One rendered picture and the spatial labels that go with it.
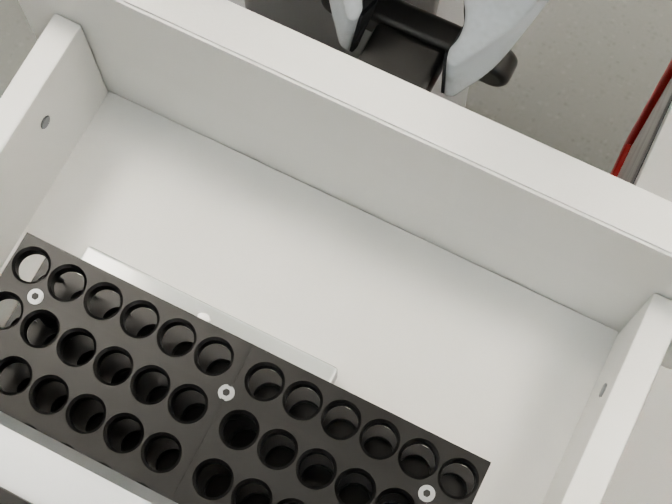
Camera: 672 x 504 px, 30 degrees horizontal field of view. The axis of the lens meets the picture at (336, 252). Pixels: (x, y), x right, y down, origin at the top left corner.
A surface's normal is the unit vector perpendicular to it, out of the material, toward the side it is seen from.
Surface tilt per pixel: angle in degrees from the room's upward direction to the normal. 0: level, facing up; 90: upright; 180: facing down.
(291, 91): 90
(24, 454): 0
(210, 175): 0
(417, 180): 90
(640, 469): 0
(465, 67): 81
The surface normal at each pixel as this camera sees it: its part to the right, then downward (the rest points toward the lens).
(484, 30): -0.36, 0.51
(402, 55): 0.00, -0.30
